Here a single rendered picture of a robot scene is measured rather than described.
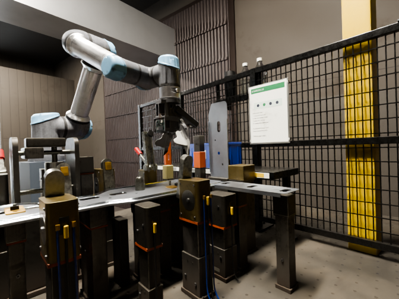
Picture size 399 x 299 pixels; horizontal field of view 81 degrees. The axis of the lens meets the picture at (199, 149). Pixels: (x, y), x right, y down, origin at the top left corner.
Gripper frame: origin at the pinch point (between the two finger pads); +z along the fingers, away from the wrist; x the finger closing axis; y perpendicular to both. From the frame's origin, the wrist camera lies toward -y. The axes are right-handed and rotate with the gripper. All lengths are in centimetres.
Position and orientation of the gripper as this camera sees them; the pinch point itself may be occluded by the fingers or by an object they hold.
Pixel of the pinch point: (177, 155)
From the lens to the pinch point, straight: 85.6
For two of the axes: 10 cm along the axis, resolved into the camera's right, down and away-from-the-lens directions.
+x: 6.8, -0.1, -7.4
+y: -7.4, 0.4, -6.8
